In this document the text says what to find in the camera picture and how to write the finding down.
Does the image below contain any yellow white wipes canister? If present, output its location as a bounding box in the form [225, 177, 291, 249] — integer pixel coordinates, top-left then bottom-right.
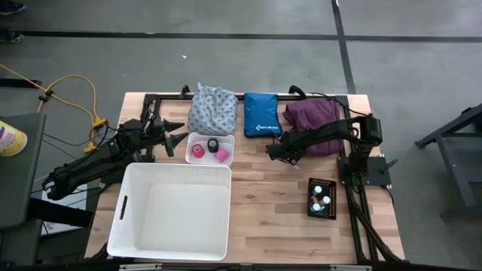
[0, 120, 29, 158]

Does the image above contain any large white woven bin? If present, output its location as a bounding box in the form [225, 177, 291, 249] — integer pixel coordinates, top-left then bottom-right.
[106, 161, 233, 262]

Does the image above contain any black side stand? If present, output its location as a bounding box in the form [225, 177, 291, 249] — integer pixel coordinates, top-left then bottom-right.
[416, 103, 482, 219]

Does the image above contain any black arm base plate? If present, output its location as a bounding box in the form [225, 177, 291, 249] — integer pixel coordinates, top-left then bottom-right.
[336, 156, 393, 187]

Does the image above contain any grey patterned hospital gown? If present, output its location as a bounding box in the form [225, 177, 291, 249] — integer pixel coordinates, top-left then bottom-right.
[187, 81, 239, 136]

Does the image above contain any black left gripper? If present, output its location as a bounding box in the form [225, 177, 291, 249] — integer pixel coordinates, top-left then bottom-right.
[142, 112, 189, 158]

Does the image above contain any small white plastic bin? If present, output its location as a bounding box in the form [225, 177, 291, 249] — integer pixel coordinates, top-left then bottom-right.
[185, 132, 236, 167]

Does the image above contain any white paper sheet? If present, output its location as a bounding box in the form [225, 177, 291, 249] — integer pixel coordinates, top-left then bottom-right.
[40, 184, 99, 236]

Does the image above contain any black mesh basket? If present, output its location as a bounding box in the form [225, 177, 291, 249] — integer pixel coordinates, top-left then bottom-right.
[306, 178, 337, 221]

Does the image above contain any dark grey side cart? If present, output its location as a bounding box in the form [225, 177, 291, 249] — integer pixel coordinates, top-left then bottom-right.
[0, 112, 48, 230]

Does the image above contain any yellow extension cable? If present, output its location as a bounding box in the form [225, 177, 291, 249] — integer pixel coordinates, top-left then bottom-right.
[0, 62, 108, 155]

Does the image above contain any purple scrubs cloth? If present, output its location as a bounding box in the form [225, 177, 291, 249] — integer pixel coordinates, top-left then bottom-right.
[282, 97, 344, 158]

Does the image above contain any person's shoe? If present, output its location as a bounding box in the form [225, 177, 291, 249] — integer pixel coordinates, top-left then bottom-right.
[0, 28, 26, 44]
[0, 0, 27, 16]

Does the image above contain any blue first aid pouch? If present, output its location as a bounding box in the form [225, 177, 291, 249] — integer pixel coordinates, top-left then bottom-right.
[243, 92, 284, 139]

